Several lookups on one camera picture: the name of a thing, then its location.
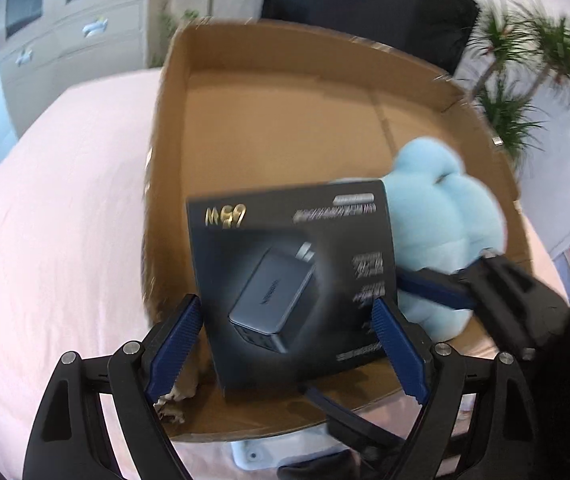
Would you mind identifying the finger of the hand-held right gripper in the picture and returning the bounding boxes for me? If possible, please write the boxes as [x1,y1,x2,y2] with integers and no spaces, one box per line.
[396,252,570,361]
[299,382,410,467]

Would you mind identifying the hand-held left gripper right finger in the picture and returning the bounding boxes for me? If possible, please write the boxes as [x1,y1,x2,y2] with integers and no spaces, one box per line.
[371,299,540,480]

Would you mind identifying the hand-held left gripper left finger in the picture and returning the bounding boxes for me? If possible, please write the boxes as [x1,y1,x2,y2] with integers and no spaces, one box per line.
[24,294,206,480]

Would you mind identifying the light blue plush toy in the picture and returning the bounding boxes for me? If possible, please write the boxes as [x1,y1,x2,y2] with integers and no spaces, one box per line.
[330,136,508,348]

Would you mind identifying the white plastic plate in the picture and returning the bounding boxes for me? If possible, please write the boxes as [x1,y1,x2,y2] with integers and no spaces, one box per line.
[232,437,346,471]

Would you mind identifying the black charger package box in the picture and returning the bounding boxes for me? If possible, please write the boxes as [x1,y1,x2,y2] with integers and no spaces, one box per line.
[186,178,400,401]

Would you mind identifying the cardboard box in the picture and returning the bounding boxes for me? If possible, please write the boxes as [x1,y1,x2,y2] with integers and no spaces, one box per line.
[140,19,536,443]

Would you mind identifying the pink tablecloth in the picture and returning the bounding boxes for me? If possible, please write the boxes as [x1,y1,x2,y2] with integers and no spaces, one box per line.
[0,67,570,480]

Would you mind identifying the potted palm plant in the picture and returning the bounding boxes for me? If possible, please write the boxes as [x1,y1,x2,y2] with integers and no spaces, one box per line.
[465,0,570,171]

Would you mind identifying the black screen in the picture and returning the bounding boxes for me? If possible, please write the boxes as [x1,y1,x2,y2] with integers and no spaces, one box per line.
[260,0,480,78]

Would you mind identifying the beige cabinet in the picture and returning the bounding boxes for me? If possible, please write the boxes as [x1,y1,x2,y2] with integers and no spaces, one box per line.
[0,0,176,138]

